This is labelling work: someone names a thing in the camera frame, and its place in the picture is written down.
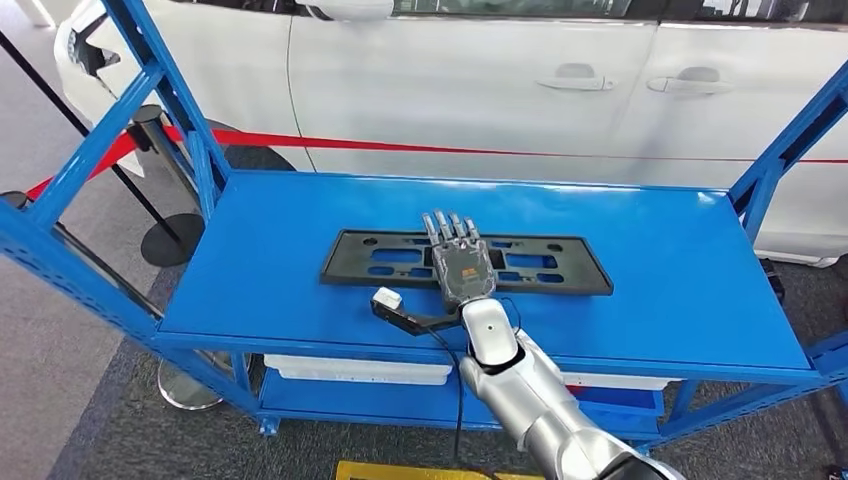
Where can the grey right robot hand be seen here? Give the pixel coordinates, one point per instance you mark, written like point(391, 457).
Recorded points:
point(467, 272)

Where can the black plastic slotted panel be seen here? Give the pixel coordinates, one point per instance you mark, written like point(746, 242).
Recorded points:
point(583, 281)

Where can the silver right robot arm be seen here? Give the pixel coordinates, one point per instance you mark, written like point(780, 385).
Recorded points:
point(530, 397)

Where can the blue metal shelf rack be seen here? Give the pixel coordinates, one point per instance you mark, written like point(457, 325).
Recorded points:
point(662, 278)

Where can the white plastic bin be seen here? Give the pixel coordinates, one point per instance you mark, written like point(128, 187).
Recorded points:
point(358, 370)
point(623, 381)

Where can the red barrier belt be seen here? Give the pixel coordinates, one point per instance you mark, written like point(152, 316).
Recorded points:
point(371, 144)

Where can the red round object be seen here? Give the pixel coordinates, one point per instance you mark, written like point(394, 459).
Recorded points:
point(576, 390)

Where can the white car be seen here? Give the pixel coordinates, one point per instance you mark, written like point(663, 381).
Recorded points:
point(464, 99)

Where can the blue plastic bin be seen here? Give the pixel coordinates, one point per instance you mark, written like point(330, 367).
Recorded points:
point(623, 411)

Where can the black thin stanchion post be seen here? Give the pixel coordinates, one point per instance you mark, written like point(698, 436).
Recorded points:
point(172, 242)

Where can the chrome stanchion post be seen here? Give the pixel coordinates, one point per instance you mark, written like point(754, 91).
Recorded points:
point(149, 122)
point(189, 391)

